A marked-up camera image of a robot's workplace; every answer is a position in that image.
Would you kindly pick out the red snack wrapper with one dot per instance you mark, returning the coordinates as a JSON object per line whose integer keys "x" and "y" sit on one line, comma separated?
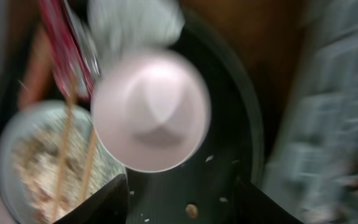
{"x": 73, "y": 48}

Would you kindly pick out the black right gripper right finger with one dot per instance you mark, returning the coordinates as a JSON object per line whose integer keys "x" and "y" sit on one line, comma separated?
{"x": 254, "y": 207}

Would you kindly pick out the orange carrot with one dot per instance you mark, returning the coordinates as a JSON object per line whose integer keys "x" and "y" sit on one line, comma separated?
{"x": 38, "y": 74}

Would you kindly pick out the crumpled white napkin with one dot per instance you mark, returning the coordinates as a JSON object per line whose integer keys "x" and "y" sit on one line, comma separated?
{"x": 122, "y": 26}

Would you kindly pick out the round black tray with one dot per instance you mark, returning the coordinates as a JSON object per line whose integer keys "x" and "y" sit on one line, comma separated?
{"x": 233, "y": 148}

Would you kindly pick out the grey dishwasher rack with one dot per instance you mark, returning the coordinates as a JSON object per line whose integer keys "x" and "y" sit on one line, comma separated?
{"x": 313, "y": 170}

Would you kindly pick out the pink bowl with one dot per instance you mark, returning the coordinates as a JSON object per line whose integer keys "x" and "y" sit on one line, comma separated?
{"x": 152, "y": 111}

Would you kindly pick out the white plate with food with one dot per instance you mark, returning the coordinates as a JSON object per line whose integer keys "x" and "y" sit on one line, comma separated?
{"x": 29, "y": 161}

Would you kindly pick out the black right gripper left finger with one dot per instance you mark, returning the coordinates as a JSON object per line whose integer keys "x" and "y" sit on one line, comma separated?
{"x": 109, "y": 204}

